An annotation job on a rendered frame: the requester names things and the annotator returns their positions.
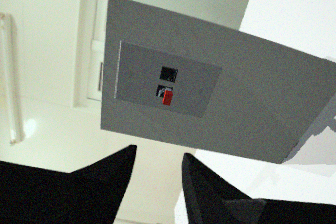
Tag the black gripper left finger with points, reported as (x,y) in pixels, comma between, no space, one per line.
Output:
(89,195)

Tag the grey flat panel with socket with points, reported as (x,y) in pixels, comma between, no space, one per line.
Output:
(233,93)

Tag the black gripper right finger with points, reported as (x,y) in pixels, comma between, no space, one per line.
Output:
(210,199)

